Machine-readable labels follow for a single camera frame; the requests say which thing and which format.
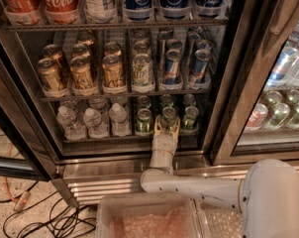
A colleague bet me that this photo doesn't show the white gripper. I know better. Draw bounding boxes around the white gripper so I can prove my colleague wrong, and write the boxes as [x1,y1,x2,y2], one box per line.
[149,115,180,174]

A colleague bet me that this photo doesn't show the green can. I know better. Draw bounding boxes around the green can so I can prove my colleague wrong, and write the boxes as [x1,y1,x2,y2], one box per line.
[181,106,199,131]
[136,108,152,136]
[160,106,177,132]
[183,93,196,107]
[160,94,173,108]
[137,95,151,109]

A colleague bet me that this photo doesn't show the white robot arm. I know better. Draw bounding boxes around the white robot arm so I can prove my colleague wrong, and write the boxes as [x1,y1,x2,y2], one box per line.
[141,117,299,238]

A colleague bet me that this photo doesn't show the Red Bull can left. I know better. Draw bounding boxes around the Red Bull can left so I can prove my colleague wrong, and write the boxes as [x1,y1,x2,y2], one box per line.
[158,49,182,90]

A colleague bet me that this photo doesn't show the red bull can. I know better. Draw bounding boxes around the red bull can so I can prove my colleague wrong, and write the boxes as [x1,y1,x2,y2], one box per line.
[158,49,182,90]
[187,49,212,89]

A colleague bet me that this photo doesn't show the gold can front right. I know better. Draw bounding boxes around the gold can front right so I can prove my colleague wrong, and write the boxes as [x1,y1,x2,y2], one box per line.
[102,55,127,94]

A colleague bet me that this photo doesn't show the gold can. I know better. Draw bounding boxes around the gold can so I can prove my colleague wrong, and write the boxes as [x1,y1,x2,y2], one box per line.
[104,42,123,57]
[37,58,69,98]
[71,44,92,61]
[70,56,97,96]
[43,44,70,78]
[102,55,127,94]

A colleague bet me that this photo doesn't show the Red Bull can right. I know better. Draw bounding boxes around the Red Bull can right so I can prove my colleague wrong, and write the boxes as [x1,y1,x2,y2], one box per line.
[187,49,212,89]

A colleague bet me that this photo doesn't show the red can behind door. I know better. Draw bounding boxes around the red can behind door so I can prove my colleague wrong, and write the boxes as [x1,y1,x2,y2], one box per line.
[246,103,268,130]

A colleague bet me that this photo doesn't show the glass fridge door right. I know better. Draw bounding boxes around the glass fridge door right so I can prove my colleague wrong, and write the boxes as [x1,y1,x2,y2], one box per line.
[204,0,299,165]

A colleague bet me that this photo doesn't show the gold can front middle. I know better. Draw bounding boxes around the gold can front middle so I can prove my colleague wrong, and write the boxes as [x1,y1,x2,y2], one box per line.
[70,56,97,96]

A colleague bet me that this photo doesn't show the gold can back right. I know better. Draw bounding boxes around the gold can back right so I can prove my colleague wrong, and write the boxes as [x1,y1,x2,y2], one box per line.
[104,42,123,57]

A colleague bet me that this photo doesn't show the stainless fridge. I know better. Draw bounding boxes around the stainless fridge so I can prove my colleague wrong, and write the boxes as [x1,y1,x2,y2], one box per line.
[0,0,299,208]

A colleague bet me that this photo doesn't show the gold can back middle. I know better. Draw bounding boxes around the gold can back middle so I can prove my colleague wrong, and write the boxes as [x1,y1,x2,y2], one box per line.
[71,44,92,61]

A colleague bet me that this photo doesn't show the gold can front left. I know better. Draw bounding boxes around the gold can front left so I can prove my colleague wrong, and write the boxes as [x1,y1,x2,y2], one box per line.
[37,58,69,98]

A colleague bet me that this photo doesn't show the gold can back left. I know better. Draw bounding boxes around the gold can back left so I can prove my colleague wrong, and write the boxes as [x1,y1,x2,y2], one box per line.
[43,44,70,78]

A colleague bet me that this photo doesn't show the water bottle front right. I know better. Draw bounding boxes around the water bottle front right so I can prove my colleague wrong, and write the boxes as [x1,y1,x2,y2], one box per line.
[109,103,131,137]

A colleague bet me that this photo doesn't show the water bottle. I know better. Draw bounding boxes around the water bottle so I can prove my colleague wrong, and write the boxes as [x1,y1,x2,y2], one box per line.
[109,103,131,137]
[57,106,86,141]
[83,108,109,139]

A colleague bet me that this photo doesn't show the water bottle front middle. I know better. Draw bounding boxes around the water bottle front middle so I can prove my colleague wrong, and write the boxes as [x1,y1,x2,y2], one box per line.
[83,108,109,139]

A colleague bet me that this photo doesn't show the clear bin left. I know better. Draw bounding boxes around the clear bin left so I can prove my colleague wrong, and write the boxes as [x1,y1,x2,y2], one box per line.
[95,193,203,238]

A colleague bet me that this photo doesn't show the clear bin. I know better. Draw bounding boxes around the clear bin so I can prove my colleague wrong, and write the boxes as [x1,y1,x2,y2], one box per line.
[195,200,243,238]
[95,193,203,238]

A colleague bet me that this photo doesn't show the water bottle front left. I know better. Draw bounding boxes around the water bottle front left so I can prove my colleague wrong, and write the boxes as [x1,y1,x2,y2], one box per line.
[57,106,86,141]

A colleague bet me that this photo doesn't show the clear bin right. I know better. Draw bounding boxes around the clear bin right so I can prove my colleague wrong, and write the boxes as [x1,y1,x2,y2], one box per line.
[195,200,243,238]

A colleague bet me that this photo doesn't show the Pepsi bottle left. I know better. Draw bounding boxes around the Pepsi bottle left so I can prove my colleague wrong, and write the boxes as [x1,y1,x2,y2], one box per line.
[125,0,151,21]

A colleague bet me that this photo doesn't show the white label bottle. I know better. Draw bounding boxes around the white label bottle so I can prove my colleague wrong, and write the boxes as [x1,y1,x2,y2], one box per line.
[84,0,117,24]

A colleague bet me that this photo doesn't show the Coca-Cola bottle right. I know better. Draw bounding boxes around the Coca-Cola bottle right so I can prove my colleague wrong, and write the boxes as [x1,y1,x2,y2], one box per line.
[45,0,78,25]

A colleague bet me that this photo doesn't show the coca-cola bottle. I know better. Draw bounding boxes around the coca-cola bottle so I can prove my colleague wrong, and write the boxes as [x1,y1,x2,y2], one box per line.
[45,0,78,25]
[5,0,44,26]

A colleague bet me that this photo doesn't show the Coca-Cola bottle left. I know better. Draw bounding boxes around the Coca-Cola bottle left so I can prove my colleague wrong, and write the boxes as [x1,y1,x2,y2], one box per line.
[5,0,44,26]

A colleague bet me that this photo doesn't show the black cables on floor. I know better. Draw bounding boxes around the black cables on floor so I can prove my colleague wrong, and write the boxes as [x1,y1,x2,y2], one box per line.
[0,176,98,238]

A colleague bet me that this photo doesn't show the orange cable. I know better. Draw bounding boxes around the orange cable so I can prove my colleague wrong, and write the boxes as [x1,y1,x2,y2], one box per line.
[2,142,25,203]

